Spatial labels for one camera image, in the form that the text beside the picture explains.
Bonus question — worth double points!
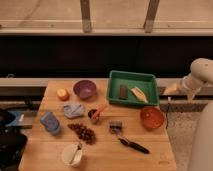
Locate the peach apple fruit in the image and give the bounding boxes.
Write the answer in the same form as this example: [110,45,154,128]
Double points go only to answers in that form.
[56,88,69,101]

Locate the metal window post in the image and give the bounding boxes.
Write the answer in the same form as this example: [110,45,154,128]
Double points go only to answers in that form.
[144,0,160,33]
[80,0,92,33]

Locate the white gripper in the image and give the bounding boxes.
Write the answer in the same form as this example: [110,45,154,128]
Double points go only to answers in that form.
[164,76,193,95]

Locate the white cup with spoon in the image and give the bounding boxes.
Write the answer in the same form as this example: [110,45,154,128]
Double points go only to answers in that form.
[61,143,83,167]

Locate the green plastic tray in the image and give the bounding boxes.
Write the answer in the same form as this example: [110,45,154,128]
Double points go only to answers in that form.
[107,70,159,107]

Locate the blue sponge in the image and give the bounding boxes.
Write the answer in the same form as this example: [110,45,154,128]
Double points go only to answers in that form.
[40,111,60,135]

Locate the small cup with orange utensil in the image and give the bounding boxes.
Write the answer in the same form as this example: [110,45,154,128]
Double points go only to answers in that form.
[88,104,107,124]

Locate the black equipment at left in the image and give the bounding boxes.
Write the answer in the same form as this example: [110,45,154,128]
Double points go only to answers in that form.
[0,108,27,171]

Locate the purple bowl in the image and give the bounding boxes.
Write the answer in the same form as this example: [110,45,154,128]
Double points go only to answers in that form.
[73,80,96,99]

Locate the orange red bowl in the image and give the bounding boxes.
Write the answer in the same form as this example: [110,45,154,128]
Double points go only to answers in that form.
[140,106,164,129]

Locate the dark brown block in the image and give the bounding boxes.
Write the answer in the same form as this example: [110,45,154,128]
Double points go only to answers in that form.
[119,85,128,100]

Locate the right metal window post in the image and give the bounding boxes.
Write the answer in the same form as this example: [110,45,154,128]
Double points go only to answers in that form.
[144,0,160,33]

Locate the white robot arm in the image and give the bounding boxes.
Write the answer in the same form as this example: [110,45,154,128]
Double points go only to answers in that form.
[164,58,213,171]

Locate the bunch of dark grapes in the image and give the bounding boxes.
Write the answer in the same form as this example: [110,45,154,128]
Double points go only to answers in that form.
[68,123,96,145]

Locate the grey blue cloth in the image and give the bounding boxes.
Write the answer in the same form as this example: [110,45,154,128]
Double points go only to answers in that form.
[63,103,85,119]

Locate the yellow banana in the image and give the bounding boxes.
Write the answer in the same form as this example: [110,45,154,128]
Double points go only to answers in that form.
[131,87,148,103]

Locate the left metal window post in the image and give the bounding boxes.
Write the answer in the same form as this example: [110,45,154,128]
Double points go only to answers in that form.
[80,0,92,33]

